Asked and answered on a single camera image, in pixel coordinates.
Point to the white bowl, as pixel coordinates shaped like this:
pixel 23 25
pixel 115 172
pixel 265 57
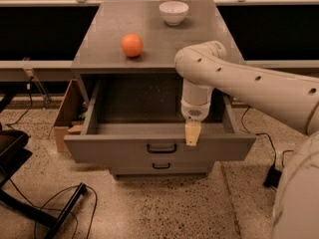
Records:
pixel 173 12

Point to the cardboard box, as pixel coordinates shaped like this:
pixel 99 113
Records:
pixel 69 118

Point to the black power adapter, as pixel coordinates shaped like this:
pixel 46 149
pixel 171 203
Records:
pixel 272 178

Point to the grey top drawer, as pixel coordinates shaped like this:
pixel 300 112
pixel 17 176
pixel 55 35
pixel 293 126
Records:
pixel 133 121

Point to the orange fruit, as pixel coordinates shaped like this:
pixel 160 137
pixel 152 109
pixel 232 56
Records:
pixel 132 45

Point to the grey drawer cabinet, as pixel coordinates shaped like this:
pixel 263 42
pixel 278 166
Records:
pixel 101 56

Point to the grey drawer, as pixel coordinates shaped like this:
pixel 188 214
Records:
pixel 133 121
pixel 163 167

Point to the grey bottom drawer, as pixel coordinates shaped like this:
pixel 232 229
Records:
pixel 163 167

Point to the black chair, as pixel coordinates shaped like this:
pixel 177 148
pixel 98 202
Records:
pixel 49 178

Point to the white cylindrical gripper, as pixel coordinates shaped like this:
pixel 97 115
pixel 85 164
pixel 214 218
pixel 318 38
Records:
pixel 195 112

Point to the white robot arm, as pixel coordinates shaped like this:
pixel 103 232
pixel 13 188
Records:
pixel 291 99

